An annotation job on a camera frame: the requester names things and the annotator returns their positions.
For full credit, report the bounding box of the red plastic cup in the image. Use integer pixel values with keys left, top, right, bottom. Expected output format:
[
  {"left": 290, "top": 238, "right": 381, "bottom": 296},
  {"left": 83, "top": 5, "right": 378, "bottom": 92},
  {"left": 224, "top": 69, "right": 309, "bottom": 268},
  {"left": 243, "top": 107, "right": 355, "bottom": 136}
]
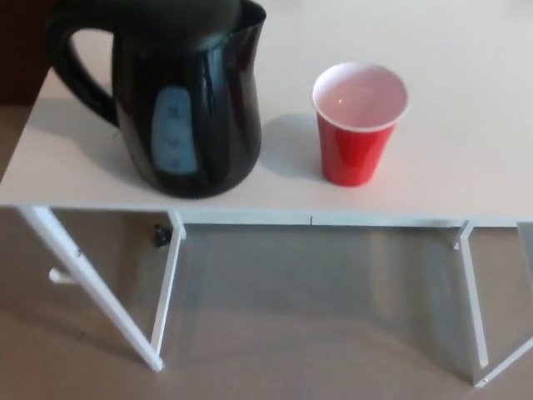
[{"left": 311, "top": 61, "right": 409, "bottom": 188}]

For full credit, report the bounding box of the black electric kettle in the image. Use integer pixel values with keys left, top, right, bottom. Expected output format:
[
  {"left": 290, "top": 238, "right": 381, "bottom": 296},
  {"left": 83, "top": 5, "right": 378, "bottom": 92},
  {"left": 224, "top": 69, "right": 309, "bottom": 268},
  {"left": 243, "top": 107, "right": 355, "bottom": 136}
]
[{"left": 44, "top": 0, "right": 267, "bottom": 200}]

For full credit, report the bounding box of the white hook peg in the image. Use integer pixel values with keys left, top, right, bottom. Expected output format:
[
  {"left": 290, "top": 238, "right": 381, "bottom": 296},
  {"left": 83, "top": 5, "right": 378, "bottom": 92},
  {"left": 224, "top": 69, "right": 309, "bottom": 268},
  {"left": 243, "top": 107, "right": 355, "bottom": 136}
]
[{"left": 48, "top": 268, "right": 78, "bottom": 287}]

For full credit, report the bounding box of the white metal table leg frame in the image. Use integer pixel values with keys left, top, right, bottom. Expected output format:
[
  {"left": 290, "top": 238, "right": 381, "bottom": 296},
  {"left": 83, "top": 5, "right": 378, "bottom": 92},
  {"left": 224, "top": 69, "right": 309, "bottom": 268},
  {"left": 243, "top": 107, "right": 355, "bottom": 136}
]
[
  {"left": 18, "top": 206, "right": 187, "bottom": 373},
  {"left": 451, "top": 220, "right": 533, "bottom": 388}
]

